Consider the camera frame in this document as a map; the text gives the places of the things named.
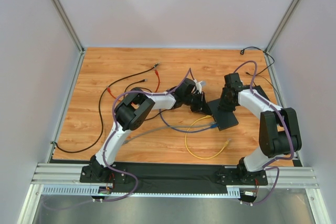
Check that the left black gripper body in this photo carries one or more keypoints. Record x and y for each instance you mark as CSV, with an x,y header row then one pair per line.
x,y
198,100

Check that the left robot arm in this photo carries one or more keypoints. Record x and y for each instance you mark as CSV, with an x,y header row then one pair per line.
x,y
130,114

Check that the black network switch box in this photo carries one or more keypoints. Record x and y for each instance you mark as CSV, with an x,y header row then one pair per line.
x,y
223,119

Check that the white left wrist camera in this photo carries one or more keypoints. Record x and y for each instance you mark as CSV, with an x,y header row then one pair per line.
x,y
199,85

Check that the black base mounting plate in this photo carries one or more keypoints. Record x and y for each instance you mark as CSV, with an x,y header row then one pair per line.
x,y
220,174

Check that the aluminium front rail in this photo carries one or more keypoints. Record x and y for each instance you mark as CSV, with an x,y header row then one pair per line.
x,y
69,174

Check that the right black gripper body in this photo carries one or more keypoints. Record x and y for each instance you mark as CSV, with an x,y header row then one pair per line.
x,y
223,100

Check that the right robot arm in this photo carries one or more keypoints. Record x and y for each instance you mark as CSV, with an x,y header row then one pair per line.
x,y
279,134

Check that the black power adapter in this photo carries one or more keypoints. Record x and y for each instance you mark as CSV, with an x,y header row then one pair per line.
x,y
260,91

